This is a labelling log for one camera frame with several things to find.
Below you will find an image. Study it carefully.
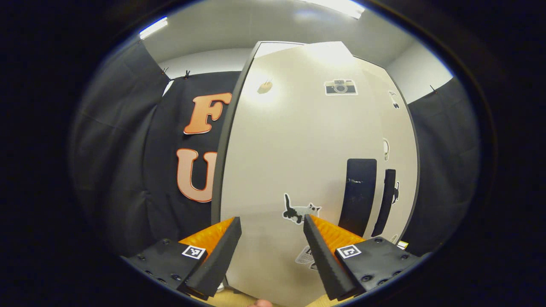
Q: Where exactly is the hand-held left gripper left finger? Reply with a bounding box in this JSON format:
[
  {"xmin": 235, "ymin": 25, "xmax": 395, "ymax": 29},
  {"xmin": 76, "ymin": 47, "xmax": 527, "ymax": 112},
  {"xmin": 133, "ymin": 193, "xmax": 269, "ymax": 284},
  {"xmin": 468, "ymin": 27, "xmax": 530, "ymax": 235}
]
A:
[{"xmin": 122, "ymin": 217, "xmax": 242, "ymax": 300}]

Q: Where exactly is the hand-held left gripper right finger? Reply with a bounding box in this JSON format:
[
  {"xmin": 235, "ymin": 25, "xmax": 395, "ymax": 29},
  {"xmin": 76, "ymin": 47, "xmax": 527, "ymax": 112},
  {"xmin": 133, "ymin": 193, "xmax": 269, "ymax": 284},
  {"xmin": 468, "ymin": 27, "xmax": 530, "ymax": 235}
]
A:
[{"xmin": 303, "ymin": 214, "xmax": 427, "ymax": 301}]

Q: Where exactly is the white cabinet door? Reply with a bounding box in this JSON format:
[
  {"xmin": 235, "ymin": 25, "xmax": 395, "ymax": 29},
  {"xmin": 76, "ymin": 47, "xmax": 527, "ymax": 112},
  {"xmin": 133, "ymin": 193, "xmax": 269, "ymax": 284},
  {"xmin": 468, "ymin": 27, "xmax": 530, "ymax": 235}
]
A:
[
  {"xmin": 352, "ymin": 58, "xmax": 421, "ymax": 256},
  {"xmin": 218, "ymin": 41, "xmax": 386, "ymax": 307}
]

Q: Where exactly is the white shoe cabinet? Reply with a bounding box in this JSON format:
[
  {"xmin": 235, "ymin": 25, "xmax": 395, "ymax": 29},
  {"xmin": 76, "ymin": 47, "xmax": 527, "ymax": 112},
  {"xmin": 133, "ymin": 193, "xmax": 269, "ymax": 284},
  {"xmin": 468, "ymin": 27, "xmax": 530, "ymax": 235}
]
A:
[{"xmin": 211, "ymin": 41, "xmax": 421, "ymax": 307}]

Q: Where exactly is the narrow ceiling light strip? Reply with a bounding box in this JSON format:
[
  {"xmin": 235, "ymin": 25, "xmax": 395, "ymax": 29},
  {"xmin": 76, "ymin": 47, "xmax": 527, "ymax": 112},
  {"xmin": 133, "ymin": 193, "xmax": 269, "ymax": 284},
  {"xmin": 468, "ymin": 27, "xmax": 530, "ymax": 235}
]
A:
[{"xmin": 139, "ymin": 17, "xmax": 168, "ymax": 40}]

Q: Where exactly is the wide ceiling light panel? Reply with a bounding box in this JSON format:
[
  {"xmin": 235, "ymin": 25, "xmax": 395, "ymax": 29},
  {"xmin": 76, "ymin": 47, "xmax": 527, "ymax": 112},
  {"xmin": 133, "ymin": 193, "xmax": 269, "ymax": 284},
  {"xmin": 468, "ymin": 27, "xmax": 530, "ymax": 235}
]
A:
[{"xmin": 305, "ymin": 0, "xmax": 366, "ymax": 20}]

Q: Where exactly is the black door handle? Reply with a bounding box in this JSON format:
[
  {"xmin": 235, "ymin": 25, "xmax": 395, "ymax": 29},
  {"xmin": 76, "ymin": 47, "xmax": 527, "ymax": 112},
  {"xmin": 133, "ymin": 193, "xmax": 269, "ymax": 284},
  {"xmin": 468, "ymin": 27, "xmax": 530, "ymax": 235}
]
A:
[
  {"xmin": 339, "ymin": 159, "xmax": 378, "ymax": 237},
  {"xmin": 371, "ymin": 169, "xmax": 397, "ymax": 238}
]

